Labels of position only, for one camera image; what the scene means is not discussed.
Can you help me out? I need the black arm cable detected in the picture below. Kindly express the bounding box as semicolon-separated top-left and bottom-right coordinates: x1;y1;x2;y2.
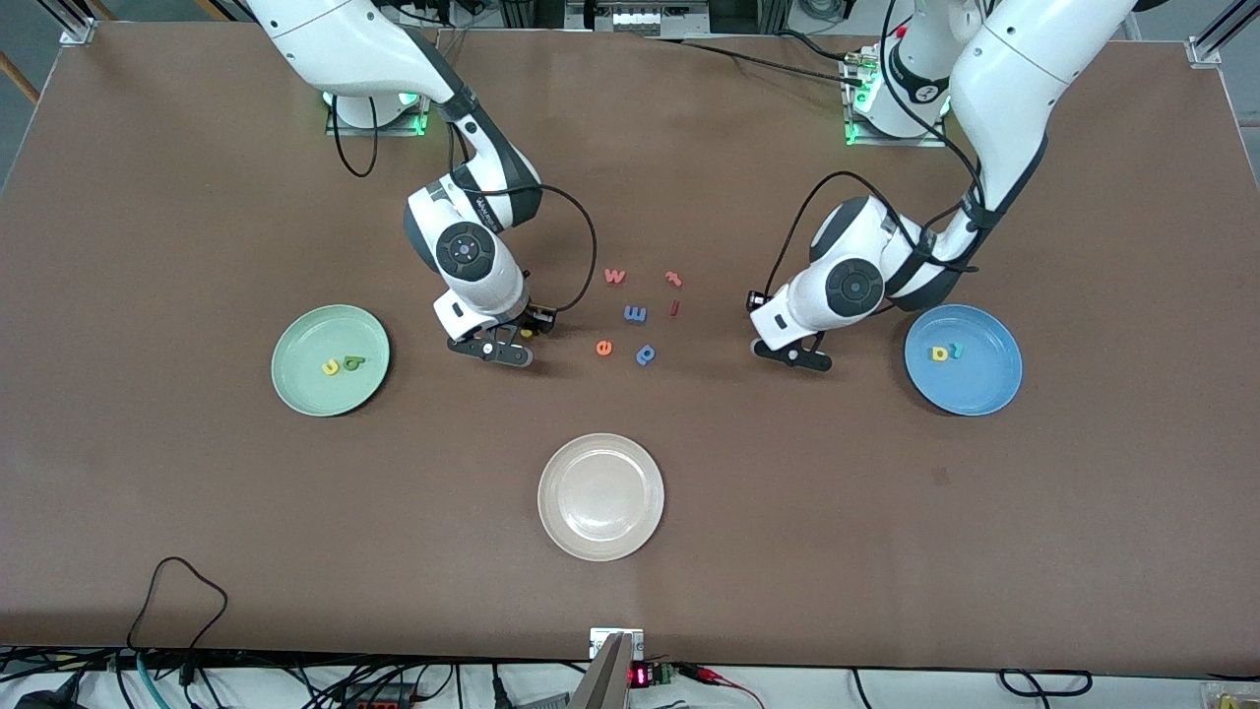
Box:
332;94;599;316
763;0;985;296

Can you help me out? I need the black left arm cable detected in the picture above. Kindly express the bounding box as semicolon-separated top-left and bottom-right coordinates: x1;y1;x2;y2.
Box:
763;0;985;296

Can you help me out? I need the red wire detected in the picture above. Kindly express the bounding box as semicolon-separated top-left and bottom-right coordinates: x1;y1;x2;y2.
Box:
684;668;767;709

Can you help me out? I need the black power strip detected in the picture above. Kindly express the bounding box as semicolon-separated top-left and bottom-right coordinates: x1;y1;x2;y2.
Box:
340;684;416;709

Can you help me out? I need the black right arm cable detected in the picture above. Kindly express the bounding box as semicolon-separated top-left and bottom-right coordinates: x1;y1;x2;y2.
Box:
332;94;599;316

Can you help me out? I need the black looped cable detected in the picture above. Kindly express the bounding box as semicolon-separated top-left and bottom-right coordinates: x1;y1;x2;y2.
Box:
126;556;229;656

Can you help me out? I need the black coiled cable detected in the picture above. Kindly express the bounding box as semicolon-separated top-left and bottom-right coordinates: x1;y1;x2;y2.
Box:
997;669;1094;698

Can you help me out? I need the blue round plate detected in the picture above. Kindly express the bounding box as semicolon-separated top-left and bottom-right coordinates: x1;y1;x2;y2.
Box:
904;303;1024;417

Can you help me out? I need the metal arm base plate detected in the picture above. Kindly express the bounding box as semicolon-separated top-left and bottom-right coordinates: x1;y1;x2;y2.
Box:
325;91;431;137
842;44;951;149

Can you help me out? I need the grey camera pole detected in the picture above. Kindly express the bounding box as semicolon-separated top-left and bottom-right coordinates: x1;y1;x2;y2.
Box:
569;633;634;709

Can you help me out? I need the aluminium frame post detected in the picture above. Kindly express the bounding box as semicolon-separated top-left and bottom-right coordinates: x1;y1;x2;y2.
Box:
39;0;99;45
1186;0;1260;66

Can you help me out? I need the beige round plate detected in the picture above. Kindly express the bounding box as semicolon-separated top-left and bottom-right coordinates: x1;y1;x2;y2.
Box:
537;433;665;562

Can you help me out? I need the thin black table cable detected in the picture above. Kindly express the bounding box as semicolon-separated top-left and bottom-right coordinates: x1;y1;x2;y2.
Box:
645;34;862;85

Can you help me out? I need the pale green round plate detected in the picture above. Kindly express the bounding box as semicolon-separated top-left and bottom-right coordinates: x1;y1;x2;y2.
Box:
271;304;392;419

